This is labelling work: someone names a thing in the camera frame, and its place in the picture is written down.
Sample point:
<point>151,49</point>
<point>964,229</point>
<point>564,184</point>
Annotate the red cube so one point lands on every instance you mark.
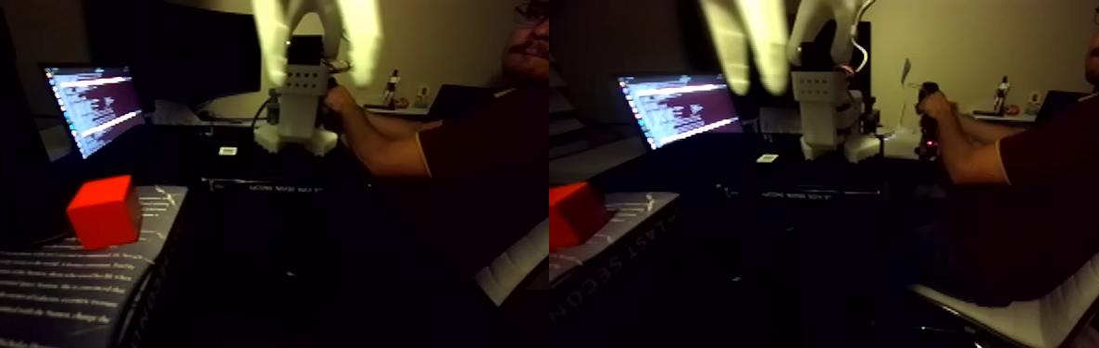
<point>104,214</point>

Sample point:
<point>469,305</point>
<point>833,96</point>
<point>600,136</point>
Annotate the dark leader arm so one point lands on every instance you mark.
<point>928,144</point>

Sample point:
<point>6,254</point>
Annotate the person's hand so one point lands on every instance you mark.
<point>936,107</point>

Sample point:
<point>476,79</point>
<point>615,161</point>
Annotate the small standing figurine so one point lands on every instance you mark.
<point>392,87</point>

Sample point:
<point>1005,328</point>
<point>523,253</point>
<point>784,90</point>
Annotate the black computer monitor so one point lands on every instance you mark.
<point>180,49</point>

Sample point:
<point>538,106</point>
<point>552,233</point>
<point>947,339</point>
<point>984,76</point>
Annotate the small white tag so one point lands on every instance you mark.
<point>228,151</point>

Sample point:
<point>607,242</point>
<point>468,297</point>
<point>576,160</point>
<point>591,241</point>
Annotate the thin black lettered book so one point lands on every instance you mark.
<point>267,185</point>

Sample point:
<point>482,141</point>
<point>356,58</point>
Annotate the open laptop with lit screen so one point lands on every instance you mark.
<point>97,107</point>

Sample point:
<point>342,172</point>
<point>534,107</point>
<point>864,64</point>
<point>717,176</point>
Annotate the black book with printed text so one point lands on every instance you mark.
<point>43,292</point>

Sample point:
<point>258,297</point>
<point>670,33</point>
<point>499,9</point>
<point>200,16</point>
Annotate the person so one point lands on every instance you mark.
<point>1084,175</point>

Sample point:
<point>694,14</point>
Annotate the white office chair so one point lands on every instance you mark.
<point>1064,311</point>

